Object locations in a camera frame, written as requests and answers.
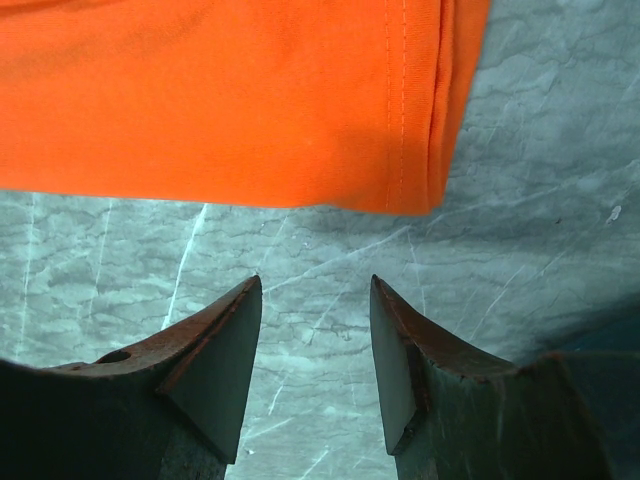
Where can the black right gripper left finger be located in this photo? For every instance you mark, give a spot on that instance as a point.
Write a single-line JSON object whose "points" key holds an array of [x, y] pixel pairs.
{"points": [[168, 407]]}

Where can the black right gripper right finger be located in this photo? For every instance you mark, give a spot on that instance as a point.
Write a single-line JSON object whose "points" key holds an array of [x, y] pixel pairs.
{"points": [[453, 411]]}

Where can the orange t shirt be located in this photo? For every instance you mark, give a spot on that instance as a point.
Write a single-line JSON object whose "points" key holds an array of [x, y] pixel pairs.
{"points": [[353, 104]]}

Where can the blue transparent plastic bin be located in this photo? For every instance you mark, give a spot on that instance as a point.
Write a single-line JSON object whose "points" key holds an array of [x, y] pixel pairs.
{"points": [[600, 347]]}

